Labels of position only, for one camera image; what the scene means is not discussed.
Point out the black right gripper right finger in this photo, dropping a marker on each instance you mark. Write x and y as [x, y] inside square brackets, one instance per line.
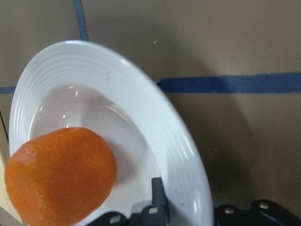
[261, 213]

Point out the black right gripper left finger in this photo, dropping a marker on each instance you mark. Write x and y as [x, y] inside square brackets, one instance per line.
[154, 214]

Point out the orange fruit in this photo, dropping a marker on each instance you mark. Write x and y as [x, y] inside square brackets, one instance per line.
[60, 178]

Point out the white ribbed plate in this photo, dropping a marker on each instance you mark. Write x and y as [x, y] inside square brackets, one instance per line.
[82, 84]

